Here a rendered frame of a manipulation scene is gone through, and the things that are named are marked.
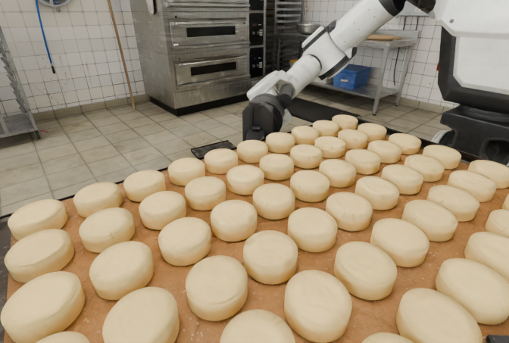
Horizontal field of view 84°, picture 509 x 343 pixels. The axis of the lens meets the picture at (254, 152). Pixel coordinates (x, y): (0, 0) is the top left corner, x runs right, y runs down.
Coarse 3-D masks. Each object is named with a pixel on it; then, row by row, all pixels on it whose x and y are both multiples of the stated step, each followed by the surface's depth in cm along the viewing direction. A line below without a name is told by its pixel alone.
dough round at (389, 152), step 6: (372, 144) 46; (378, 144) 46; (384, 144) 46; (390, 144) 46; (396, 144) 46; (372, 150) 45; (378, 150) 44; (384, 150) 44; (390, 150) 44; (396, 150) 44; (384, 156) 44; (390, 156) 44; (396, 156) 44; (384, 162) 44; (390, 162) 44
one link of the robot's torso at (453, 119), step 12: (456, 108) 64; (444, 120) 63; (456, 120) 61; (468, 120) 59; (480, 120) 57; (492, 120) 57; (504, 120) 57; (456, 132) 62; (468, 132) 60; (480, 132) 58; (492, 132) 56; (504, 132) 55; (456, 144) 62; (468, 144) 60; (480, 144) 59; (480, 156) 59
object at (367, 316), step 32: (352, 192) 37; (480, 224) 32; (96, 256) 28; (160, 256) 28; (320, 256) 28; (448, 256) 28; (256, 288) 24; (96, 320) 22; (192, 320) 22; (224, 320) 22; (352, 320) 22; (384, 320) 22
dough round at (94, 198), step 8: (96, 184) 35; (104, 184) 35; (112, 184) 35; (80, 192) 34; (88, 192) 34; (96, 192) 34; (104, 192) 34; (112, 192) 34; (120, 192) 35; (80, 200) 32; (88, 200) 32; (96, 200) 32; (104, 200) 32; (112, 200) 33; (120, 200) 35; (80, 208) 32; (88, 208) 32; (96, 208) 32; (104, 208) 32; (88, 216) 32
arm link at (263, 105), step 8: (264, 96) 63; (248, 104) 53; (256, 104) 52; (264, 104) 53; (272, 104) 60; (280, 104) 64; (248, 112) 53; (256, 112) 54; (264, 112) 53; (272, 112) 54; (280, 112) 61; (248, 120) 54; (256, 120) 54; (264, 120) 53; (272, 120) 55; (280, 120) 61; (248, 128) 55; (264, 128) 54; (272, 128) 59; (280, 128) 62; (264, 136) 55
